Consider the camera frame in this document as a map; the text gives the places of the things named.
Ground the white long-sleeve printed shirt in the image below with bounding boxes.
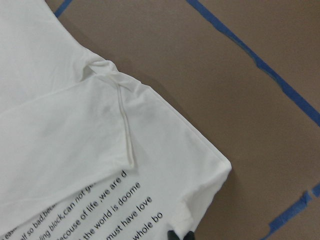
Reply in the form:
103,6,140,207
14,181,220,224
0,0,232,240

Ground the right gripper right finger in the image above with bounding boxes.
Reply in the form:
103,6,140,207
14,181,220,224
183,231,195,240

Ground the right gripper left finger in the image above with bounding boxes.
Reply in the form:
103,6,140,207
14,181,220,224
167,230,179,240

